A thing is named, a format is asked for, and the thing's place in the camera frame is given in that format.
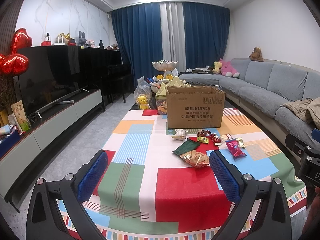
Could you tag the yellow bear figurine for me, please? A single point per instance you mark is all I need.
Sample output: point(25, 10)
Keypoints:
point(142, 102)

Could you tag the red heart balloon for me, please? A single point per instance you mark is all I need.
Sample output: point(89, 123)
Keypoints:
point(15, 63)

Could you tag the grey TV cabinet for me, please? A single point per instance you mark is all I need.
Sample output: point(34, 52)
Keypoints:
point(32, 149)

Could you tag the gold foil snack packet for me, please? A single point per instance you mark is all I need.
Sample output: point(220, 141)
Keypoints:
point(241, 143)

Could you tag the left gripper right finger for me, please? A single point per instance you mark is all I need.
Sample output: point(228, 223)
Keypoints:
point(272, 220)

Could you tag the bag of walnuts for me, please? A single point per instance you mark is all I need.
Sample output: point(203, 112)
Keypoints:
point(143, 88)

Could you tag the magenta snack packet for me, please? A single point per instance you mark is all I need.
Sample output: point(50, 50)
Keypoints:
point(234, 148)

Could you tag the grey rabbit plush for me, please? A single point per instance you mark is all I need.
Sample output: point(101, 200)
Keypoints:
point(82, 38)

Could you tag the dark green snack packet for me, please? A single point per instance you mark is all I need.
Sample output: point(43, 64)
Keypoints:
point(187, 146)

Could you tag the green yellow candy packet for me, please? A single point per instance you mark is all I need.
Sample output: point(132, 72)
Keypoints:
point(204, 140)

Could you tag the white sheer curtain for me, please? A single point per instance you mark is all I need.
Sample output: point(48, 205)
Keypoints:
point(173, 35)

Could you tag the colourful patchwork tablecloth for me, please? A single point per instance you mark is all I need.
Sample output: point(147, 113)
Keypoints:
point(148, 192)

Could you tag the beige jacket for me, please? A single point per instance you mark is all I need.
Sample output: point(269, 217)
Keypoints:
point(307, 110)

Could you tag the brown cardboard box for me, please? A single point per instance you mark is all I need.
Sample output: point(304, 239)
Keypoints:
point(194, 107)

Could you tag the white lotus fruit bowl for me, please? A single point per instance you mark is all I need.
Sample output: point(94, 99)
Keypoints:
point(165, 65)

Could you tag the red white snack packet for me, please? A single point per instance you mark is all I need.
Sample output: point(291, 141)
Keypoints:
point(216, 139)

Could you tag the brown plush bear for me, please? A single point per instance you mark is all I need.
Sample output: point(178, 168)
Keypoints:
point(256, 55)

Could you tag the clear white red packet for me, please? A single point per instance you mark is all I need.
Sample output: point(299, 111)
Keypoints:
point(226, 137)

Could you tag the orange patterned snack bag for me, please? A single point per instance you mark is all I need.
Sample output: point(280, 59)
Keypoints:
point(195, 159)

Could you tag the gold mountain-shaped tin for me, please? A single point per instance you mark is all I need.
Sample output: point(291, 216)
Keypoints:
point(161, 95)

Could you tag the person's right hand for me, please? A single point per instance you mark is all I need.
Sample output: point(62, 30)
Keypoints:
point(313, 211)

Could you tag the white pastry packet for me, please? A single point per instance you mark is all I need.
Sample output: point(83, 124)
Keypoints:
point(180, 134)

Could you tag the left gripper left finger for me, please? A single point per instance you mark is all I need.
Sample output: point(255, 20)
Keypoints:
point(44, 219)

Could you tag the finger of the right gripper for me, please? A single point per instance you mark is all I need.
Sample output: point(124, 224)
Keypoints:
point(316, 134)

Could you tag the black piano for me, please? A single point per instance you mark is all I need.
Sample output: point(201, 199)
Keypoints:
point(103, 69)

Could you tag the grey sectional sofa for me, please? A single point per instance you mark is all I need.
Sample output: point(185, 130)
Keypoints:
point(262, 89)

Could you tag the yellow plush toy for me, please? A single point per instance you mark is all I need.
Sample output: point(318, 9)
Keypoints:
point(216, 67)

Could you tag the pink plush toy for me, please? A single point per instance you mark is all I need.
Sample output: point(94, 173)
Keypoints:
point(227, 70)

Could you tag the red foil candy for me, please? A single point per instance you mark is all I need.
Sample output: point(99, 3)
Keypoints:
point(203, 133)

